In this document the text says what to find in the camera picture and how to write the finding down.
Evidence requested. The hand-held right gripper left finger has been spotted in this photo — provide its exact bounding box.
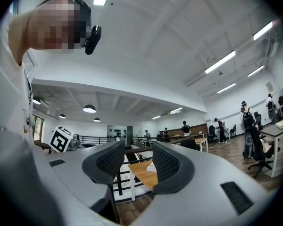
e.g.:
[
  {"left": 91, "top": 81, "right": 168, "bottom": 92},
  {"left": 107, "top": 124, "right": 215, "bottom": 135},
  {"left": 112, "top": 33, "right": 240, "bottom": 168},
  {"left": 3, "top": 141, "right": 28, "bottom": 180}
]
[{"left": 46, "top": 139, "right": 126, "bottom": 224}]

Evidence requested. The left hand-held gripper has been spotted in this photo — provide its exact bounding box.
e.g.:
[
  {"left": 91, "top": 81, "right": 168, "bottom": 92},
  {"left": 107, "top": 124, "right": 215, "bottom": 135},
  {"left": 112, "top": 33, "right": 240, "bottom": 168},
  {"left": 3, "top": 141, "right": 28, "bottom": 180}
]
[{"left": 49, "top": 125, "right": 81, "bottom": 153}]

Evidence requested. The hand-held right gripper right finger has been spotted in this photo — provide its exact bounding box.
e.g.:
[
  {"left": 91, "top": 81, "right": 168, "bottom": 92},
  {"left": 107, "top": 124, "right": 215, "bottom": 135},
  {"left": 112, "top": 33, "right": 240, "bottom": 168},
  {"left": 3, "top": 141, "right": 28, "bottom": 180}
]
[{"left": 122, "top": 141, "right": 279, "bottom": 226}]

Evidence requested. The white paper item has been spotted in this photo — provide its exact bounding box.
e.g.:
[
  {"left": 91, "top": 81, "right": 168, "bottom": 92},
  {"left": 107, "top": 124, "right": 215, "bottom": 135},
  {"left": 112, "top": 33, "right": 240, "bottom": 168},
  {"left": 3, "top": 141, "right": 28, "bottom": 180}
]
[{"left": 146, "top": 162, "right": 158, "bottom": 173}]

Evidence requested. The black metal railing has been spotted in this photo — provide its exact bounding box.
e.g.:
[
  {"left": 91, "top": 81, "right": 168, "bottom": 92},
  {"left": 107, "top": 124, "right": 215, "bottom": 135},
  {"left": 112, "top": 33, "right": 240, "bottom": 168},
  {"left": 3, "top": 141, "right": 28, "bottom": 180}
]
[{"left": 78, "top": 134, "right": 157, "bottom": 148}]

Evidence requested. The wooden table with white legs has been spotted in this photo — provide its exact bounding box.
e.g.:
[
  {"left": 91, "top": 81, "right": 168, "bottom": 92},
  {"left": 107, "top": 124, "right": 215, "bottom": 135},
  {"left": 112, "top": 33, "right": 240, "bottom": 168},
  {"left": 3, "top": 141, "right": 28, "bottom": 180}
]
[
  {"left": 192, "top": 137, "right": 209, "bottom": 153},
  {"left": 127, "top": 160, "right": 159, "bottom": 202}
]

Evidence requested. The long wooden counter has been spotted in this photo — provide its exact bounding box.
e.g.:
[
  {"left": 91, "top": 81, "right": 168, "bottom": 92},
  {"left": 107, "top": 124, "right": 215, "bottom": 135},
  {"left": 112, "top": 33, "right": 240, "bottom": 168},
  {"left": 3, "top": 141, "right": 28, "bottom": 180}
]
[{"left": 156, "top": 123, "right": 209, "bottom": 141}]

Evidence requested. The person's white shirt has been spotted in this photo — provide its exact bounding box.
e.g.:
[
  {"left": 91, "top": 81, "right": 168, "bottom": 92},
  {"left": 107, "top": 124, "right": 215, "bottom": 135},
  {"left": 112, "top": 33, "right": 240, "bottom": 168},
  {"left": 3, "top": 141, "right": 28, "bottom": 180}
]
[{"left": 0, "top": 10, "right": 36, "bottom": 150}]

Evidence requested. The dark table with white legs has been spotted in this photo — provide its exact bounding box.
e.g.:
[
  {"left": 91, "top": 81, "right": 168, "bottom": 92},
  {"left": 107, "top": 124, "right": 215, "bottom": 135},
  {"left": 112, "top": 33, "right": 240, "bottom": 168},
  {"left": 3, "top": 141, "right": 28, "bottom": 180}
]
[{"left": 258, "top": 123, "right": 283, "bottom": 179}]

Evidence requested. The black head-mounted camera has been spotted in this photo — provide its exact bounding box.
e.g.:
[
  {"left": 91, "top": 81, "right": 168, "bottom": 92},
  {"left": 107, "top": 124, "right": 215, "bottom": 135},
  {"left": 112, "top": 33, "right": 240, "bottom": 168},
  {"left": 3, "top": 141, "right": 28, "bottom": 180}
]
[{"left": 84, "top": 24, "right": 102, "bottom": 56}]

